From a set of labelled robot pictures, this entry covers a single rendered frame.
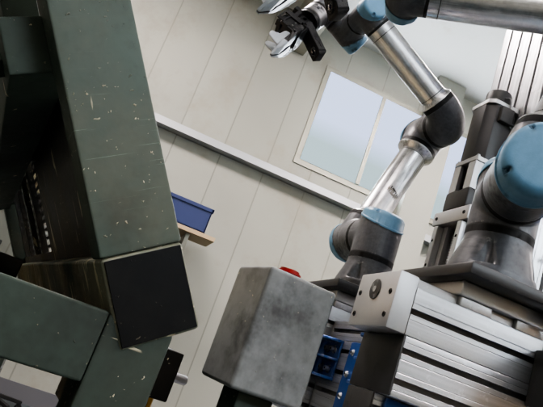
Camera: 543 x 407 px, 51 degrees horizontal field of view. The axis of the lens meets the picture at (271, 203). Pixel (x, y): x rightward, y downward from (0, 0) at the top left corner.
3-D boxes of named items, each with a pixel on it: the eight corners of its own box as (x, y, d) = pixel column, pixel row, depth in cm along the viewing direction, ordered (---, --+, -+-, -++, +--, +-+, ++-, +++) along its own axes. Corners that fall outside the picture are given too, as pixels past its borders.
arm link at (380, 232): (362, 248, 139) (377, 198, 143) (338, 253, 152) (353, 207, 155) (402, 266, 142) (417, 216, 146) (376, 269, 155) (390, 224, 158)
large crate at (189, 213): (197, 239, 447) (206, 217, 452) (205, 233, 412) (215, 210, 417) (138, 216, 437) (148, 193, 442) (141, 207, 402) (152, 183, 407)
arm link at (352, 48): (362, 44, 163) (338, 15, 162) (345, 60, 174) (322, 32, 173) (379, 30, 166) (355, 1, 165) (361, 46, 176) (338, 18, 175)
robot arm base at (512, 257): (494, 304, 106) (505, 255, 108) (555, 304, 91) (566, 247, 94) (425, 275, 103) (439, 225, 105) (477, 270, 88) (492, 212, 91)
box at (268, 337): (300, 412, 82) (338, 294, 87) (229, 388, 77) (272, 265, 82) (263, 395, 93) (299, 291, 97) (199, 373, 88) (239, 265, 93)
